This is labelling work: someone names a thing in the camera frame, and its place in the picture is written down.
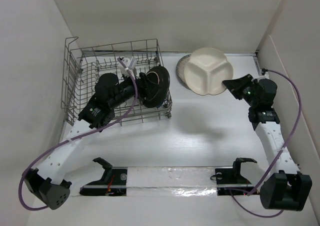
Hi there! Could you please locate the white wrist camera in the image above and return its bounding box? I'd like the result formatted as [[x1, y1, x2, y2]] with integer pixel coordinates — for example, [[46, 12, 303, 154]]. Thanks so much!
[[260, 68, 270, 79], [117, 57, 138, 77]]

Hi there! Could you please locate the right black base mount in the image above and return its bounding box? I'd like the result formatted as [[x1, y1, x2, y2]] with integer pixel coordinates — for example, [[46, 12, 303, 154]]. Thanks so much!
[[210, 157, 264, 196]]

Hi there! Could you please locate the cream divided dish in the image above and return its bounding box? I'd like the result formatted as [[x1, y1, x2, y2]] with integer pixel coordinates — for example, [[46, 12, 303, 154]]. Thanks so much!
[[183, 47, 234, 96]]

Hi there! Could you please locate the grey wire dish rack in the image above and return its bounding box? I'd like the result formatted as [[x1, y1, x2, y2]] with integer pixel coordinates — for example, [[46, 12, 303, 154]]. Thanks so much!
[[61, 38, 172, 125]]

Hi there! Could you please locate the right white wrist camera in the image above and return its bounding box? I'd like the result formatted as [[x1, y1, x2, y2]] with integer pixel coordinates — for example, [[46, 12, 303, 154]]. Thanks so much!
[[260, 68, 270, 79]]

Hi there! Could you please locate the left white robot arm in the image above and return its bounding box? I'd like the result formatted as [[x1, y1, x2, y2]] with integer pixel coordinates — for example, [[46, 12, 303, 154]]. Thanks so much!
[[18, 70, 170, 211]]

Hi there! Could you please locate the speckled round plate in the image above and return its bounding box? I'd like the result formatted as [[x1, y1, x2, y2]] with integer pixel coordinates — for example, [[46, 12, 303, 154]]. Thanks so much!
[[176, 54, 191, 88]]

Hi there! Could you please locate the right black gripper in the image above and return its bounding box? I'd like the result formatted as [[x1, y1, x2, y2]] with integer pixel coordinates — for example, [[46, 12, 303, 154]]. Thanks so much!
[[222, 73, 259, 107]]

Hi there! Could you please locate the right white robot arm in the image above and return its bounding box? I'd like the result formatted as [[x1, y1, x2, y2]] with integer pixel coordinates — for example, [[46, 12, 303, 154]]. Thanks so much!
[[222, 74, 313, 211]]

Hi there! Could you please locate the purple cable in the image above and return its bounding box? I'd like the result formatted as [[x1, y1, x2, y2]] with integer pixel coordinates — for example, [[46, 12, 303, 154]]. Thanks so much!
[[18, 57, 140, 210], [231, 68, 302, 217]]

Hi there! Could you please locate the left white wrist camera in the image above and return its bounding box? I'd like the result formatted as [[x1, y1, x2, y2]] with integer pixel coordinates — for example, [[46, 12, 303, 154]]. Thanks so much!
[[117, 57, 138, 77]]

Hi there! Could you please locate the cream plate brown rim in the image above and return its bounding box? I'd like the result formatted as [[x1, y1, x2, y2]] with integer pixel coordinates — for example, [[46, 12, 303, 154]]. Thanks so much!
[[140, 66, 170, 108]]

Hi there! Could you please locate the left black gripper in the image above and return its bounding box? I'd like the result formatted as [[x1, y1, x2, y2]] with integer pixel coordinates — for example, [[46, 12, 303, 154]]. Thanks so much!
[[109, 69, 161, 109]]

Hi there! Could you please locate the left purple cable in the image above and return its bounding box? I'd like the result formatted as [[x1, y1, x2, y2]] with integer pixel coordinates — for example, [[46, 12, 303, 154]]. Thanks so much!
[[18, 57, 140, 210]]

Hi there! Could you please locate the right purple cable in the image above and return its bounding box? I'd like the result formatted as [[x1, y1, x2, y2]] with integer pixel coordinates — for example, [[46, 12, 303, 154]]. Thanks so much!
[[231, 68, 302, 217]]

